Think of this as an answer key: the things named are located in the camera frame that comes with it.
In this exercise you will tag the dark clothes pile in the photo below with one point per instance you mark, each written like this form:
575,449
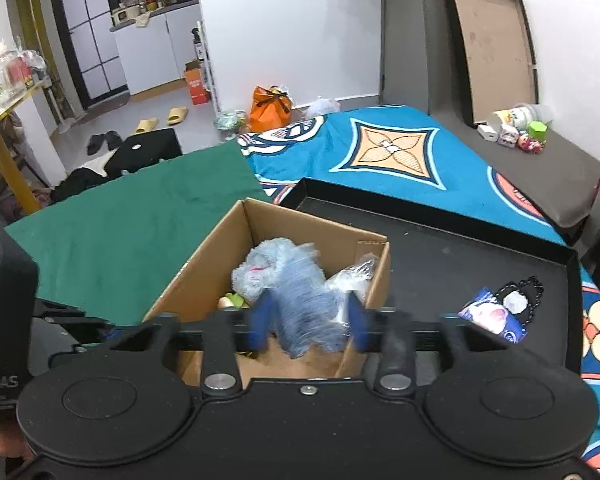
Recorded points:
75,182

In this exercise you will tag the orange bag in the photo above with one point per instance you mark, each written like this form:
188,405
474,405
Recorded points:
270,110

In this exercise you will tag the person's left hand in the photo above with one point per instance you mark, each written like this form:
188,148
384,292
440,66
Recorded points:
5,451

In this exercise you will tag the black framed brown board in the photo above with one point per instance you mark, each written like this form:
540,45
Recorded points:
490,45

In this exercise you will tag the black slipper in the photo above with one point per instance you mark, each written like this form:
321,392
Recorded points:
113,140
95,144

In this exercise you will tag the black framed glass door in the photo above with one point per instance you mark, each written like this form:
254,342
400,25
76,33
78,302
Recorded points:
80,35

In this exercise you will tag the green toy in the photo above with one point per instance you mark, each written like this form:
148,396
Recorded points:
537,130

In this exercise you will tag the yellow table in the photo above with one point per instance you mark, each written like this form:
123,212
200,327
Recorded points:
12,160

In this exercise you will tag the grey mattress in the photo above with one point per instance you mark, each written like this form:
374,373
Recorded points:
555,175

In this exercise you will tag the blue pink packet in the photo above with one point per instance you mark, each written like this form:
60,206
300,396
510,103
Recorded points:
485,315

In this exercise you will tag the orange carton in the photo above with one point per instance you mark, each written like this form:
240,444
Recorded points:
197,85

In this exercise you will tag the clear glass jar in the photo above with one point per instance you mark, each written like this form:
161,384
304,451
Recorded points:
10,70

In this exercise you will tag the white standing rack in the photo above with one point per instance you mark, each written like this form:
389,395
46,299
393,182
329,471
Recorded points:
207,65

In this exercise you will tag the white plastic bag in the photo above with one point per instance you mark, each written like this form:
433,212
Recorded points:
322,108

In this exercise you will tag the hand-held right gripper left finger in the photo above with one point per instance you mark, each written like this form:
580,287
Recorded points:
259,322

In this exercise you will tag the black laptop bag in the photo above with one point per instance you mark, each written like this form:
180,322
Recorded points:
145,152

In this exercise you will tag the blue printed blanket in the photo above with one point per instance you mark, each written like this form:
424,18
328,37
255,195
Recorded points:
430,170

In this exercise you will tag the hamburger plush toy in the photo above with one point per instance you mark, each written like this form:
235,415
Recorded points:
232,301

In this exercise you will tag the brown cardboard box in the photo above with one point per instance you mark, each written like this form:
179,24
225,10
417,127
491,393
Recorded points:
190,280

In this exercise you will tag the yellow slipper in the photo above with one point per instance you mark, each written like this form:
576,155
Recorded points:
146,125
177,115

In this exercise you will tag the black tray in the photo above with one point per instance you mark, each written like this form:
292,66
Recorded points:
455,260

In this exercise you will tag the clear plastic bag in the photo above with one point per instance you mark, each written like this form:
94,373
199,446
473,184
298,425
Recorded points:
347,282

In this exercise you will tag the clear bag with greens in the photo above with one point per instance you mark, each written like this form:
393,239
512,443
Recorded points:
230,122

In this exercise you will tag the green mat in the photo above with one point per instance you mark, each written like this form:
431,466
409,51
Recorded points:
130,220

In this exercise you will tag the white kitchen cabinet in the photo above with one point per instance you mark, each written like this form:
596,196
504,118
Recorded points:
150,50

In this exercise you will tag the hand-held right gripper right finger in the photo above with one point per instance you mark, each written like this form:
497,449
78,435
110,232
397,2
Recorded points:
357,322

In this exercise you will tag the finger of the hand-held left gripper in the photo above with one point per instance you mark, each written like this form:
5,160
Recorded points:
87,332
60,308

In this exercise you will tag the red toy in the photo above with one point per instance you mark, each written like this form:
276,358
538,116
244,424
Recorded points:
530,143

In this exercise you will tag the grey plush paw pink pads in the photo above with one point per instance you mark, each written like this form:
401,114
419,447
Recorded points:
265,265

